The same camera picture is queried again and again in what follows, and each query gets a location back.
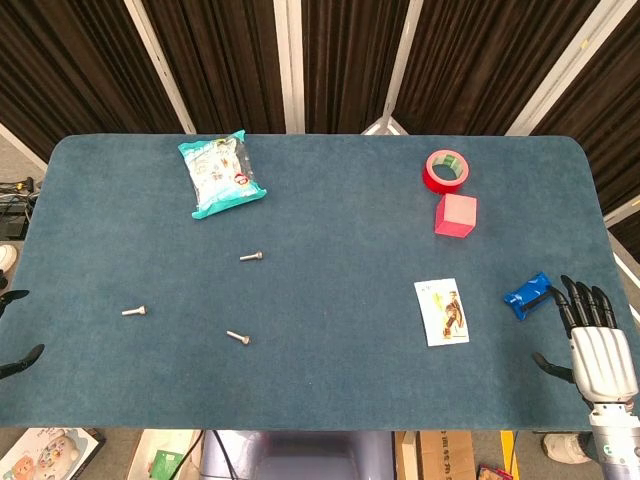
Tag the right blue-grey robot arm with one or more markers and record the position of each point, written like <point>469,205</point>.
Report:
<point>615,440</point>

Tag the black floor equipment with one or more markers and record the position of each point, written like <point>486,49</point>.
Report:
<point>12,222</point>

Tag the red tape roll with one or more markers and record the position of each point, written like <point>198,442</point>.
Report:
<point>436,182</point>

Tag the yellow strip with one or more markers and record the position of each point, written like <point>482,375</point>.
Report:
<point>507,450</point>

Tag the blue foil packet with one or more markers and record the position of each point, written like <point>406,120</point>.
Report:
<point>527,295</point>

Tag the white partition frame beam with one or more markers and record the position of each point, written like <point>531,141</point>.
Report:
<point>22,145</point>
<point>620,212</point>
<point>630,265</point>

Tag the colourful booklet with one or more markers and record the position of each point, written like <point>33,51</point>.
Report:
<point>492,474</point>

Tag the white open box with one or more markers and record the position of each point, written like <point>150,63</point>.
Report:
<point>142,450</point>

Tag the blue felt table mat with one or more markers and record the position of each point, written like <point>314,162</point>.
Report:
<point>325,225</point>

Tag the green small packet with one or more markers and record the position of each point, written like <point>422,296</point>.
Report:
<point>164,461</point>

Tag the dark brown pleated curtain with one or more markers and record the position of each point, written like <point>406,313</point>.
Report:
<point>615,100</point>
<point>475,65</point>
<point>225,65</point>
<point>75,65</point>
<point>350,60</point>

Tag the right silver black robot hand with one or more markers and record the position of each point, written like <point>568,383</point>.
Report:
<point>602,360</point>

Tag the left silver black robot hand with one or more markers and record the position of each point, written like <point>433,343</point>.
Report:
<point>22,359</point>

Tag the pink cube block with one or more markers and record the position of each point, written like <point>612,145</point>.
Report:
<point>456,212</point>

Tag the colourful cartoon print box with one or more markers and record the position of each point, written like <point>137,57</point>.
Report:
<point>45,457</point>

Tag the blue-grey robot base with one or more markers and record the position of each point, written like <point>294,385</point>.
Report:
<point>310,460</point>

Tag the silver bolt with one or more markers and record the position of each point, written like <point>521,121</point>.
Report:
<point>238,337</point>
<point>134,311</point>
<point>250,257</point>

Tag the white partition frame post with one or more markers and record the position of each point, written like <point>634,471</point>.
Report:
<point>291,65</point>
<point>405,50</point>
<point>566,65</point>
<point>161,70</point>

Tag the teal snack bag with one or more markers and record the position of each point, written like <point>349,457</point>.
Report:
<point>220,175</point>

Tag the white picture card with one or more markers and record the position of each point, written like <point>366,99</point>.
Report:
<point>442,312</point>

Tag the brown cardboard box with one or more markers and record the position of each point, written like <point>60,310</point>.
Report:
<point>440,457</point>

